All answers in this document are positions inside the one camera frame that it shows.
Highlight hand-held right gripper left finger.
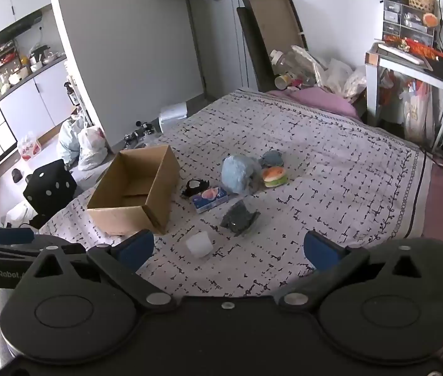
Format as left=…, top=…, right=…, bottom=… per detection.
left=29, top=230, right=176, bottom=314

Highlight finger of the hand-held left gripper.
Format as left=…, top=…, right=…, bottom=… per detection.
left=0, top=243, right=46, bottom=260
left=0, top=224, right=36, bottom=246

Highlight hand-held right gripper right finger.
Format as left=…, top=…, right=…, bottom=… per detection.
left=278, top=230, right=432, bottom=311

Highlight brown cardboard box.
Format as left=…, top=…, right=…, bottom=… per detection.
left=86, top=144, right=181, bottom=236

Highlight white soft pad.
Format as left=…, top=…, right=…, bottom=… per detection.
left=185, top=231, right=214, bottom=259

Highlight black and white plush toy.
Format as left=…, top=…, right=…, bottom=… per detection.
left=181, top=179, right=210, bottom=199

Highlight burger plush toy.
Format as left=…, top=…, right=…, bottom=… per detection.
left=261, top=166, right=289, bottom=189

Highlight grey cloth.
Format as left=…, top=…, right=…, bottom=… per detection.
left=220, top=200, right=261, bottom=238

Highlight blue tissue pack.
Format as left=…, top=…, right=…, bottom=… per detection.
left=190, top=186, right=230, bottom=214

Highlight grey-blue plush toy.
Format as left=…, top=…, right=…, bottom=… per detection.
left=260, top=149, right=285, bottom=168

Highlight light blue plush toy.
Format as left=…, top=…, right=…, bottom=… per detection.
left=221, top=155, right=263, bottom=196

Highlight black dice cushion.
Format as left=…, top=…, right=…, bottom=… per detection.
left=23, top=159, right=78, bottom=230

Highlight black-patterned white blanket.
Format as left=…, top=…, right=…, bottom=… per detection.
left=39, top=88, right=437, bottom=299

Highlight red and white plastic bag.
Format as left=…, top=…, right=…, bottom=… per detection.
left=17, top=131, right=43, bottom=162

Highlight light blue plastic bag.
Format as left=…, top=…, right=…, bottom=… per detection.
left=56, top=119, right=87, bottom=165

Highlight small black tripod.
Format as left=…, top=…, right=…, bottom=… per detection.
left=123, top=121, right=155, bottom=145

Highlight white plastic film roll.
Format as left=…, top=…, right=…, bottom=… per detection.
left=158, top=102, right=188, bottom=134

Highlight white kitchen counter cabinet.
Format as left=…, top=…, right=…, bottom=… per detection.
left=0, top=57, right=80, bottom=142

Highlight pink pillow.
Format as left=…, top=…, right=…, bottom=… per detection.
left=266, top=86, right=363, bottom=120

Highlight white paper bag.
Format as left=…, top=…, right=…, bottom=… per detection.
left=399, top=78, right=438, bottom=142

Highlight crumpled white plastic bags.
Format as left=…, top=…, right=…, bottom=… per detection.
left=315, top=58, right=368, bottom=99

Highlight clear plastic bottle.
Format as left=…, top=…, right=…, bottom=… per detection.
left=270, top=49, right=318, bottom=84

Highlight white shelf rack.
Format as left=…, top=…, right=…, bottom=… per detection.
left=365, top=41, right=443, bottom=131

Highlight dark board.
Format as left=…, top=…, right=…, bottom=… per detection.
left=237, top=6, right=279, bottom=92

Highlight range hood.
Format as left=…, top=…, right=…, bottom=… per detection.
left=0, top=12, right=44, bottom=44

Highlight brown cardboard sheet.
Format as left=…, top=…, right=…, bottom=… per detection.
left=241, top=0, right=310, bottom=52

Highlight grey drawer organizer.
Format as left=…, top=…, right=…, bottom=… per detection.
left=383, top=0, right=437, bottom=48

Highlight wicker basket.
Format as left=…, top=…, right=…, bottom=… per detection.
left=408, top=0, right=436, bottom=12

